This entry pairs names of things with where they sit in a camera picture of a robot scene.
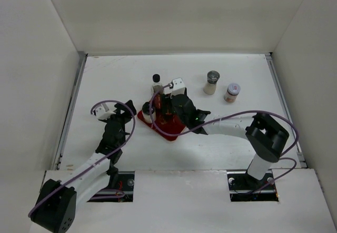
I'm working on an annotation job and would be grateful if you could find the black-capped white shaker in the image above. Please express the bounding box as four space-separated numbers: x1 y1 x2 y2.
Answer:
142 102 156 124

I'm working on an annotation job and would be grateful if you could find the red lacquer tray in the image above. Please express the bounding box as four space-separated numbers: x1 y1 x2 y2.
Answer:
137 109 186 141

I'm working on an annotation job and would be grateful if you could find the tall dark sauce bottle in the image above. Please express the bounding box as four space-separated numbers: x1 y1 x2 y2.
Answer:
151 74 164 110

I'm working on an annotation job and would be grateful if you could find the grey-capped white shaker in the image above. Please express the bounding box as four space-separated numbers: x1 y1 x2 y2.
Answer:
203 70 220 95

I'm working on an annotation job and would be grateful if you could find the white-capped spice jar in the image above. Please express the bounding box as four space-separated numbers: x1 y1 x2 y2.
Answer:
224 83 241 103

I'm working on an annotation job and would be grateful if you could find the red-capped spice jar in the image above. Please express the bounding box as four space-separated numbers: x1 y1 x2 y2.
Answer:
162 104 175 121

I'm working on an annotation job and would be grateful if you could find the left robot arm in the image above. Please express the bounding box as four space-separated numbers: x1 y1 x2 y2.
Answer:
28 100 136 232

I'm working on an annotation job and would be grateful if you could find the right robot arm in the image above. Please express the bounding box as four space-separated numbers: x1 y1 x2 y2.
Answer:
170 88 289 189

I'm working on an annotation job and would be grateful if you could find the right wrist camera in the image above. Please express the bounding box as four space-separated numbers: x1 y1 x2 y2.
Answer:
169 77 186 97

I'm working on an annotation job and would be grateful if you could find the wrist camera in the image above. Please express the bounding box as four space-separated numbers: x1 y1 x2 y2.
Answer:
93 103 115 120
169 77 186 97

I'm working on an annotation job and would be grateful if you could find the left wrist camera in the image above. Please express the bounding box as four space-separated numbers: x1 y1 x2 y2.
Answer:
93 103 115 120

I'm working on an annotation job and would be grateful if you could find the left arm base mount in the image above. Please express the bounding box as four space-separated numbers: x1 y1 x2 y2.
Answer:
88 167 135 202

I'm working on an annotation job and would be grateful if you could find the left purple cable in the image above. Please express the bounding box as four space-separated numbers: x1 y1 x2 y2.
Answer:
27 100 137 218

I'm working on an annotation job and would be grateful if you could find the purple cable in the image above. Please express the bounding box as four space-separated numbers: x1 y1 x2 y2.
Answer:
27 100 137 218
148 83 302 191

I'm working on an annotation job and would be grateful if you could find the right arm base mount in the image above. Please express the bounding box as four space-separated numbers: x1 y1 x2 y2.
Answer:
227 171 279 202

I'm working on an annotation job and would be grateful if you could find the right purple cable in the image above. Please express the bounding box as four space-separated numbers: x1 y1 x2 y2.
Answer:
148 83 302 191

